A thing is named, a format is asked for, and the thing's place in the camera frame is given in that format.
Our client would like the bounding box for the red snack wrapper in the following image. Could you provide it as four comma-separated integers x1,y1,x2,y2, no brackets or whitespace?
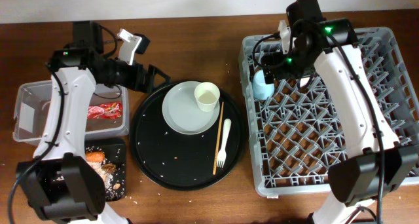
87,102,123,119

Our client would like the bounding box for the round black serving tray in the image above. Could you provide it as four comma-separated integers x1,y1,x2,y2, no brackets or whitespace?
129,83,246,191

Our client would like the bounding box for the cream plastic cup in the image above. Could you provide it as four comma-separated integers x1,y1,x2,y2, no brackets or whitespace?
194,82,220,112

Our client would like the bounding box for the blue plastic cup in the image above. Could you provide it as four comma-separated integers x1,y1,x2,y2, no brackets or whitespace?
252,70,275,100

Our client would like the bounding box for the food scraps pile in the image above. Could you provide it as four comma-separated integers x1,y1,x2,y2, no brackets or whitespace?
85,146,126,202

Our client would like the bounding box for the black rectangular tray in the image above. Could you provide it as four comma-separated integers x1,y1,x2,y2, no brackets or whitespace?
84,138,126,202

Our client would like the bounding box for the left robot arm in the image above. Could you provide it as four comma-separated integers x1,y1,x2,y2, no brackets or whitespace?
14,21,161,223

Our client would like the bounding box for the wooden chopstick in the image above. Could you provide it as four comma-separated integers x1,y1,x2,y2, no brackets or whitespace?
212,102,224,176

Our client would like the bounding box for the grey dishwasher rack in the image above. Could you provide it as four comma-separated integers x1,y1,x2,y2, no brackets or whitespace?
238,27,418,198

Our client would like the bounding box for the white plastic fork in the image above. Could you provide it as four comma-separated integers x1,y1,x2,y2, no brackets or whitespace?
217,119,232,168

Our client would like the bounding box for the light grey plate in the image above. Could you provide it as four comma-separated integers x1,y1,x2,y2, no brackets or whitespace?
162,81,220,135

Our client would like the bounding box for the orange carrot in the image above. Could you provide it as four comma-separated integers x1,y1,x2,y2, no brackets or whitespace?
85,151,105,163

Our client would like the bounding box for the clear plastic bin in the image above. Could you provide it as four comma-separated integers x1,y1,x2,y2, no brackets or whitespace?
12,81,130,146

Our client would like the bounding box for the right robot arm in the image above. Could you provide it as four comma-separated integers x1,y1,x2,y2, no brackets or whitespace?
256,0,418,223

